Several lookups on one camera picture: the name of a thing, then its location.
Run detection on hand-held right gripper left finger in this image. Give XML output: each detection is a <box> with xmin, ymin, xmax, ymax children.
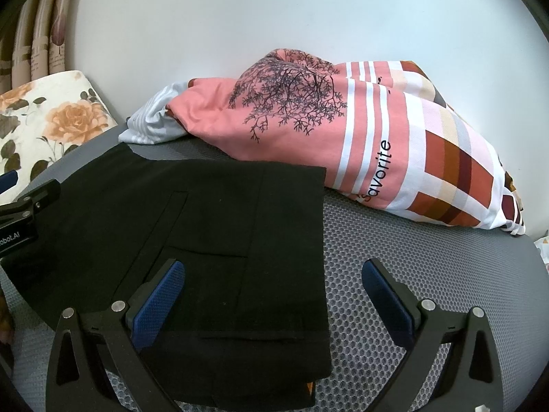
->
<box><xmin>45</xmin><ymin>257</ymin><xmax>187</xmax><ymax>412</ymax></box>

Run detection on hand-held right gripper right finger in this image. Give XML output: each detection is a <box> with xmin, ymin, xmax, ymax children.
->
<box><xmin>361</xmin><ymin>259</ymin><xmax>507</xmax><ymax>412</ymax></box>

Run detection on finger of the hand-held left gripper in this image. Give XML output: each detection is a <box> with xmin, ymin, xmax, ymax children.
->
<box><xmin>0</xmin><ymin>179</ymin><xmax>61</xmax><ymax>220</ymax></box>
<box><xmin>0</xmin><ymin>170</ymin><xmax>19</xmax><ymax>195</ymax></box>

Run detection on black pants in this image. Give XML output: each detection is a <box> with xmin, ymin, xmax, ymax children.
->
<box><xmin>13</xmin><ymin>142</ymin><xmax>333</xmax><ymax>410</ymax></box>

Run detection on grey mesh mat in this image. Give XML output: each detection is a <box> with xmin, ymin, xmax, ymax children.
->
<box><xmin>0</xmin><ymin>131</ymin><xmax>545</xmax><ymax>412</ymax></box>

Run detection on floral print pillow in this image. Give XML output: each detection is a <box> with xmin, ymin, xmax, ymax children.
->
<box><xmin>0</xmin><ymin>70</ymin><xmax>118</xmax><ymax>207</ymax></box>

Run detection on light striped cloth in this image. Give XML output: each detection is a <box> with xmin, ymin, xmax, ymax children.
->
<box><xmin>118</xmin><ymin>79</ymin><xmax>194</xmax><ymax>146</ymax></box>

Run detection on brown striped curtain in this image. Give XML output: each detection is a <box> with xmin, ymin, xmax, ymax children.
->
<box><xmin>0</xmin><ymin>0</ymin><xmax>82</xmax><ymax>95</ymax></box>

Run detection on white dotted blanket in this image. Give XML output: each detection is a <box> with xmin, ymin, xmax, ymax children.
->
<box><xmin>533</xmin><ymin>236</ymin><xmax>549</xmax><ymax>276</ymax></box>

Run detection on pink patterned quilt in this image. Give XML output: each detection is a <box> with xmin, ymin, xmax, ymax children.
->
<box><xmin>165</xmin><ymin>49</ymin><xmax>526</xmax><ymax>237</ymax></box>

